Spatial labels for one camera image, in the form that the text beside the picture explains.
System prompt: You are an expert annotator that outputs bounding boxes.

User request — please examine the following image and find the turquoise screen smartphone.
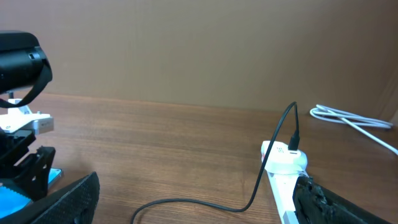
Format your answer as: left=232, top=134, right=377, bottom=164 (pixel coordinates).
left=1, top=168, right=63, bottom=218

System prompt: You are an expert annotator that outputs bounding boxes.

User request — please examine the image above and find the black USB charging cable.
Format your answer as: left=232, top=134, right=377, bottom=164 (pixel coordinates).
left=129, top=101, right=301, bottom=224

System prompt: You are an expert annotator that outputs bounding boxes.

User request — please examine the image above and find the white charger plug adapter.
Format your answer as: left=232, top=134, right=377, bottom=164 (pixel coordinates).
left=264, top=141, right=308, bottom=175

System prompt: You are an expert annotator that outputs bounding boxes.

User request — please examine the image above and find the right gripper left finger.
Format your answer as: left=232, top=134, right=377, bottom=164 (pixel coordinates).
left=1, top=172, right=100, bottom=224

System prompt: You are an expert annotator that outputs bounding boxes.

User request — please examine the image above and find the white power strip cord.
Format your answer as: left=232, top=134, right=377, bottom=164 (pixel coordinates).
left=309, top=104, right=398, bottom=156

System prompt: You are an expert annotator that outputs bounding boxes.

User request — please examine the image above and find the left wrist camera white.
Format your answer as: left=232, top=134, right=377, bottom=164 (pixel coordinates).
left=1, top=105, right=54, bottom=135

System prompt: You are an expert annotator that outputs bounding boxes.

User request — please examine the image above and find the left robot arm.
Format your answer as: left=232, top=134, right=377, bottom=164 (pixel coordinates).
left=1, top=30, right=55, bottom=201

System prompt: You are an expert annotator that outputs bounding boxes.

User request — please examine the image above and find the white power strip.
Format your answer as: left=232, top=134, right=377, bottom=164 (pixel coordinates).
left=260, top=140, right=309, bottom=224

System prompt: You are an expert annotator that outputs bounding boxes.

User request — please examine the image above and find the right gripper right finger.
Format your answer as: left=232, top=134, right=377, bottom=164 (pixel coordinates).
left=292, top=175, right=390, bottom=224

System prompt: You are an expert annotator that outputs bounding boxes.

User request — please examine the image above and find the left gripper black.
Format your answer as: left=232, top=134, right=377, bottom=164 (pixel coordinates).
left=1, top=130, right=55, bottom=201

